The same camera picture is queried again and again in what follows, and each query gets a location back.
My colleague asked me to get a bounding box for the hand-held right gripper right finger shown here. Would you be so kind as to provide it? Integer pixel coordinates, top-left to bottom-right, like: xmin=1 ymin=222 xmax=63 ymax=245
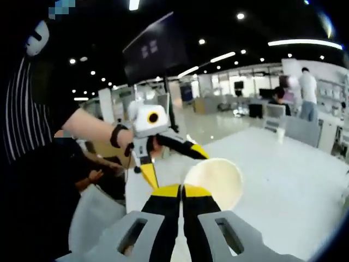
xmin=182 ymin=184 xmax=303 ymax=262

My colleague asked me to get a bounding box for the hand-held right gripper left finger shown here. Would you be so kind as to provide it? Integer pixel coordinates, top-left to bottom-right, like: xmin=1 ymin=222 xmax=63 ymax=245
xmin=56 ymin=184 xmax=181 ymax=262

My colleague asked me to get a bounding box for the person's left hand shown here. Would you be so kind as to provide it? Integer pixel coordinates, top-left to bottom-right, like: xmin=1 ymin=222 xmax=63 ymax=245
xmin=119 ymin=128 xmax=136 ymax=150

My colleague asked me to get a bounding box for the black wristband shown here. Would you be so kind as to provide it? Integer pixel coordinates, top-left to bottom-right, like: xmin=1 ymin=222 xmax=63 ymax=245
xmin=109 ymin=124 xmax=129 ymax=150

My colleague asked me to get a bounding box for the wooden side desk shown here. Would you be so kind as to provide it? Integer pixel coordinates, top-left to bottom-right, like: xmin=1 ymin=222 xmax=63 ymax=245
xmin=89 ymin=139 xmax=137 ymax=170

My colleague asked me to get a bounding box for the white pillar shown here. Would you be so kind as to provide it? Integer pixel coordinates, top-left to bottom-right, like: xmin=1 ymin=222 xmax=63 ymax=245
xmin=98 ymin=88 xmax=113 ymax=121

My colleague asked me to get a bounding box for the blue sign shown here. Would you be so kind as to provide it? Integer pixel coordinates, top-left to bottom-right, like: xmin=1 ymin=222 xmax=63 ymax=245
xmin=179 ymin=84 xmax=193 ymax=103

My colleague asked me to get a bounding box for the large black monitor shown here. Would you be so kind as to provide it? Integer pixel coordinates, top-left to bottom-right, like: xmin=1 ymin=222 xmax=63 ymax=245
xmin=122 ymin=11 xmax=191 ymax=86

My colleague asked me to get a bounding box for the black case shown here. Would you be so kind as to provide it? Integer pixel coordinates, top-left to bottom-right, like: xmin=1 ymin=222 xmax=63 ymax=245
xmin=248 ymin=104 xmax=263 ymax=119

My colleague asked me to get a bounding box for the grey office chair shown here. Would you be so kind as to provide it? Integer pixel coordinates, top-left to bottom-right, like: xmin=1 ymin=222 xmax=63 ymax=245
xmin=264 ymin=103 xmax=286 ymax=133

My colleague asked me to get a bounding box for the grey partition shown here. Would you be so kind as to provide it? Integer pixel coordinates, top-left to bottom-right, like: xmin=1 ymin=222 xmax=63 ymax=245
xmin=283 ymin=116 xmax=324 ymax=148

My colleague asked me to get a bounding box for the white worn device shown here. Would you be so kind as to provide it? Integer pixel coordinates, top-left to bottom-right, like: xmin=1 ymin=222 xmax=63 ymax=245
xmin=25 ymin=20 xmax=51 ymax=57

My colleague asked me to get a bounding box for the group of round ceiling spotlights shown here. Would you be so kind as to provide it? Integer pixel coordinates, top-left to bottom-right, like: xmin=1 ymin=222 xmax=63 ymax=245
xmin=69 ymin=12 xmax=327 ymax=96

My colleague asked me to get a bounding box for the white display shelf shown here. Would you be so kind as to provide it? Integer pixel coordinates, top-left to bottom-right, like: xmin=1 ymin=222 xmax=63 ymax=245
xmin=317 ymin=79 xmax=349 ymax=116

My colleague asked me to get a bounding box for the long curved ceiling light strip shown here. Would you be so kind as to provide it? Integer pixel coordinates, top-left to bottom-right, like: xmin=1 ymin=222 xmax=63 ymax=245
xmin=268 ymin=39 xmax=343 ymax=51

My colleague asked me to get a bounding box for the thin black cable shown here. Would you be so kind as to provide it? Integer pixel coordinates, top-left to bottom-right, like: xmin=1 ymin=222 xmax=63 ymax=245
xmin=124 ymin=143 xmax=141 ymax=192

